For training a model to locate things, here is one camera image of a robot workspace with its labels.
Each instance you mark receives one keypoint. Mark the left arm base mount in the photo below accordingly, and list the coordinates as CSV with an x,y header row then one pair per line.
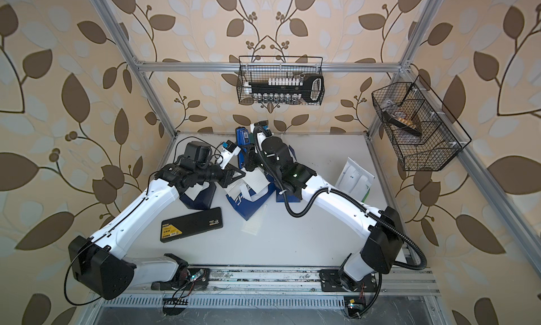
x,y
183,277

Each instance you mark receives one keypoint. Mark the blue black stapler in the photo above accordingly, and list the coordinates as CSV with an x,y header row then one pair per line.
x,y
243,142

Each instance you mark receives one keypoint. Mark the dark blue bag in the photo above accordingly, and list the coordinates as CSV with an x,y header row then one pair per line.
x,y
199,197

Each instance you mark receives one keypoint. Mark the right wire basket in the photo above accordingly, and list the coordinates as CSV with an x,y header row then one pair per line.
x,y
443,137

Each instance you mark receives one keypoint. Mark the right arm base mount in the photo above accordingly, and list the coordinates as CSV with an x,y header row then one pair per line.
x,y
335,280

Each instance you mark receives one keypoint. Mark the back wire basket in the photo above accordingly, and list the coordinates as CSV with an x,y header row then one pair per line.
x,y
263,67

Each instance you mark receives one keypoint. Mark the black flat box yellow label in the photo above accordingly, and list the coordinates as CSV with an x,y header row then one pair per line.
x,y
191,225

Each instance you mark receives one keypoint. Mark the green white bag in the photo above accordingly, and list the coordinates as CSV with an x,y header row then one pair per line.
x,y
355,181

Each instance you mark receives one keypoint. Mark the white receipt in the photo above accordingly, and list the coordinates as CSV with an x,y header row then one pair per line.
x,y
255,222
256,180

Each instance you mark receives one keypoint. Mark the dark object in right basket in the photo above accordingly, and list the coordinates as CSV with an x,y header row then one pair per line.
x,y
403,124

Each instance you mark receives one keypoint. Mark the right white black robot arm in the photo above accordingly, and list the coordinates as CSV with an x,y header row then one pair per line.
x,y
384,243

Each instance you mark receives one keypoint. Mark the black socket tool set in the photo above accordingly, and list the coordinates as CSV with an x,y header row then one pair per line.
x,y
300,89

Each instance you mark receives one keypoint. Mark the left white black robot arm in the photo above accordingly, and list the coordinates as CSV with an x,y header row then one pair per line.
x,y
100,262

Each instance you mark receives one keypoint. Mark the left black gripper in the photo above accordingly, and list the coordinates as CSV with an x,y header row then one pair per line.
x,y
227,175

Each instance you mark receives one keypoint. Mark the wire basket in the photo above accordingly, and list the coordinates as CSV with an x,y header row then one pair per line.
x,y
443,137
263,67

